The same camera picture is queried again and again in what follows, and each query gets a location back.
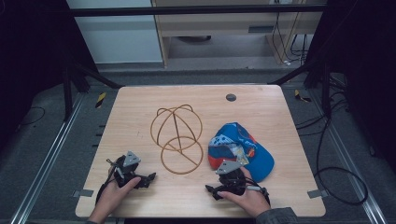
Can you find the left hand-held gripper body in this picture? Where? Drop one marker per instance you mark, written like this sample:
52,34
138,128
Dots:
126,174

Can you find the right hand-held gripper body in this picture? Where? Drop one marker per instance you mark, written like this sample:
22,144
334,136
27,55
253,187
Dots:
232,179

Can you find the person's left hand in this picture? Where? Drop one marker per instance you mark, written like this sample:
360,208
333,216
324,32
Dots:
112,197

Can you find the person's right hand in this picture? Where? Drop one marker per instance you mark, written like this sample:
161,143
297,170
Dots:
250,200

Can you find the blue printed baseball cap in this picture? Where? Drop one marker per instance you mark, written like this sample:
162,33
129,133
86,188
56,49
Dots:
249,149

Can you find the grey tape piece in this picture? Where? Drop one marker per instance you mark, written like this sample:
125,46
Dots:
83,193
317,193

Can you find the yellow black striped tape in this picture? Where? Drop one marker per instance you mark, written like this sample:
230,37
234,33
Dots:
300,96
100,100

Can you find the grey round table grommet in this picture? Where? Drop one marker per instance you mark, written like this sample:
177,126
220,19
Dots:
231,97

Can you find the white cabinet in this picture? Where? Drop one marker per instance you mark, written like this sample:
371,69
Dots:
118,37

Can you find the dark curtain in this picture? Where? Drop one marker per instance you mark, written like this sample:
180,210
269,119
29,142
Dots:
31,62
367,77

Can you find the light wooden desk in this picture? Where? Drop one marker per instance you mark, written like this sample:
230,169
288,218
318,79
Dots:
218,25

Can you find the aluminium floor rail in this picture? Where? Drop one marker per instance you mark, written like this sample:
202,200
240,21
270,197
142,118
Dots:
46,158
351,168

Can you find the black upright frame post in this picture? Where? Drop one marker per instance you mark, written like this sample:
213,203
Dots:
67,96

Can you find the black diagonal frame strut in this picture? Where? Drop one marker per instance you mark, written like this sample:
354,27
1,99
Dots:
295,74
99,76

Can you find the black horizontal frame bar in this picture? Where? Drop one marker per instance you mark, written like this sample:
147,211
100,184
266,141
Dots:
186,11

